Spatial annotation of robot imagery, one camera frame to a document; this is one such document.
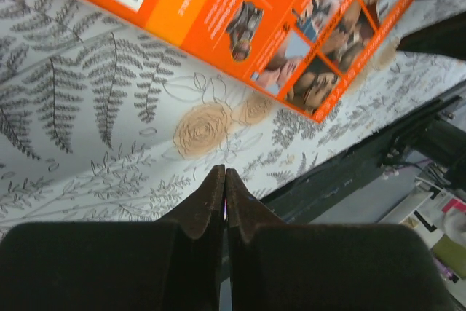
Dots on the orange Gillette Styler razor box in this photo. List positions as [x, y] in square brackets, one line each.
[303, 53]

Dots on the aluminium rail frame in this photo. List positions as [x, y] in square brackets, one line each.
[425, 140]

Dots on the floral paper table mat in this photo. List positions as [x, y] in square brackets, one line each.
[102, 122]

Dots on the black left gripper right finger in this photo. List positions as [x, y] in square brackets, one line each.
[279, 266]

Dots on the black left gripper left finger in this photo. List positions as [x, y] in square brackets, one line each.
[172, 263]

